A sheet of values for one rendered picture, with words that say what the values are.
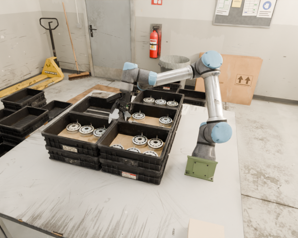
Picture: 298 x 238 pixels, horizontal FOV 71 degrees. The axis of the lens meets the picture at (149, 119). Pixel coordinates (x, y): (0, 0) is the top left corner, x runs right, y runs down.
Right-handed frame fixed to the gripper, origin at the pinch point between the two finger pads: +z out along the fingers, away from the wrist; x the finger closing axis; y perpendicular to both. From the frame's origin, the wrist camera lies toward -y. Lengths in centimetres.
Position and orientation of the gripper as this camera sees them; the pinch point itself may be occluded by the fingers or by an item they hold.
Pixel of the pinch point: (116, 122)
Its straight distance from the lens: 125.7
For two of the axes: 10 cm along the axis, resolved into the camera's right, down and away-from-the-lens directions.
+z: -2.2, 9.5, 2.2
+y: 8.3, 3.0, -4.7
